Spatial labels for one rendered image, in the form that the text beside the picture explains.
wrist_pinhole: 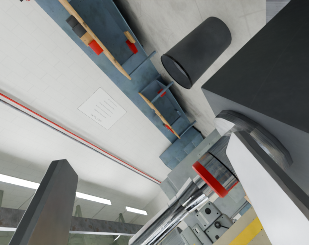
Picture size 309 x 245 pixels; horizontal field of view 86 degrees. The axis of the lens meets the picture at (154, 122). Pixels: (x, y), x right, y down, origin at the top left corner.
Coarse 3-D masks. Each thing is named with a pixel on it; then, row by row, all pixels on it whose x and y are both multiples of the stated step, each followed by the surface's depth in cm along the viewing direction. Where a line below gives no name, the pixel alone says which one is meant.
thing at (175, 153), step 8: (192, 128) 709; (184, 136) 709; (192, 136) 689; (200, 136) 694; (176, 144) 706; (184, 144) 688; (192, 144) 697; (168, 152) 706; (176, 152) 687; (184, 152) 696; (168, 160) 686; (176, 160) 699
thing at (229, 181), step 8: (224, 136) 19; (216, 144) 19; (224, 144) 18; (208, 152) 19; (216, 152) 18; (224, 152) 18; (200, 160) 19; (208, 160) 18; (216, 160) 18; (224, 160) 17; (208, 168) 18; (216, 168) 17; (224, 168) 17; (232, 168) 17; (216, 176) 17; (224, 176) 17; (232, 176) 17; (224, 184) 17; (232, 184) 17
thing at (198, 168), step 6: (198, 162) 19; (198, 168) 18; (204, 168) 18; (198, 174) 18; (204, 174) 18; (210, 174) 17; (204, 180) 17; (210, 180) 17; (216, 180) 17; (210, 186) 17; (216, 186) 17; (222, 186) 17; (216, 192) 17; (222, 192) 17
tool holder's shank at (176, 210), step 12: (192, 180) 20; (180, 192) 19; (192, 192) 18; (204, 192) 18; (168, 204) 19; (180, 204) 18; (192, 204) 18; (156, 216) 19; (168, 216) 18; (180, 216) 18; (144, 228) 19; (156, 228) 18; (168, 228) 18; (132, 240) 19; (144, 240) 18; (156, 240) 18
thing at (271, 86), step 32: (288, 32) 17; (224, 64) 20; (256, 64) 17; (288, 64) 15; (224, 96) 17; (256, 96) 15; (288, 96) 13; (224, 128) 20; (256, 128) 15; (288, 128) 12; (288, 160) 15
